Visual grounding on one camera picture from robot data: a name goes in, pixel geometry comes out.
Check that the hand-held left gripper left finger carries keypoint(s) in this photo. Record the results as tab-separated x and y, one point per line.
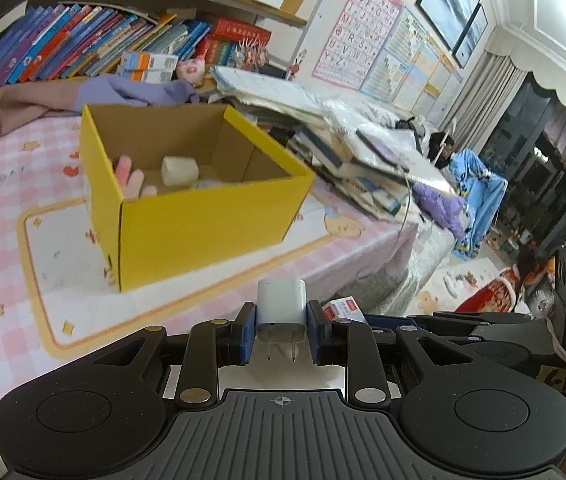
249	335

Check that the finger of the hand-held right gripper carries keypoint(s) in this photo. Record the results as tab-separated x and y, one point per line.
453	320

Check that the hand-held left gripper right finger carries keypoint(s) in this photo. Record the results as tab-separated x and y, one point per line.
314	335

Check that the small red and white box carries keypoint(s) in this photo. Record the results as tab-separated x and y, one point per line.
345	309

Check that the white charger plug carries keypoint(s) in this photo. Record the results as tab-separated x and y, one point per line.
280	305

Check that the yellow cardboard box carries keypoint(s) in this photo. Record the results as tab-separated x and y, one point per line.
203	230

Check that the cream rubber block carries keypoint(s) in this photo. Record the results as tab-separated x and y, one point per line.
179	171

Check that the pink plush hand toy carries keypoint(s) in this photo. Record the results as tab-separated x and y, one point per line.
130	180

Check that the purple padded jacket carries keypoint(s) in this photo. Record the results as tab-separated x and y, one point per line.
443	207

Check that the pile of books and papers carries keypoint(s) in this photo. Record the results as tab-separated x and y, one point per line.
353	180

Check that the white desk mat orange border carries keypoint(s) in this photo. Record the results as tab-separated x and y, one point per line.
63	270

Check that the grey curtain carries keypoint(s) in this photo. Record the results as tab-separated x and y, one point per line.
488	105

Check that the white scalloped valance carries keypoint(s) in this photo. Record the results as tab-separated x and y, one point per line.
553	60

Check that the stack of white papers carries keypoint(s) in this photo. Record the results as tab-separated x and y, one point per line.
273	92

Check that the pink plush pig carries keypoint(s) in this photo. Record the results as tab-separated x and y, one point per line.
190	70

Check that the purple and mauve cloth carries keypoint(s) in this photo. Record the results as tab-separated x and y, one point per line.
113	92

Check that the orange and blue carton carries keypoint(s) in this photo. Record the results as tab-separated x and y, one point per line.
145	76
150	61

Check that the colourful toy figurines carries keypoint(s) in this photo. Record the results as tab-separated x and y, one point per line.
250	55

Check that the black framed picture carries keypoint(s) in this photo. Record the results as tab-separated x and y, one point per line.
450	0
470	35

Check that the thick red dictionary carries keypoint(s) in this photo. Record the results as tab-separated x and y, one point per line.
240	30

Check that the pink alphabet poster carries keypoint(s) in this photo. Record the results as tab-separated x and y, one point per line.
358	30

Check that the row of blue children's books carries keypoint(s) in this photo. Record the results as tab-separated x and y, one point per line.
88	40

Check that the blue and yellow wall chart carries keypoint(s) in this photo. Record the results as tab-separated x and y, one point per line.
408	70

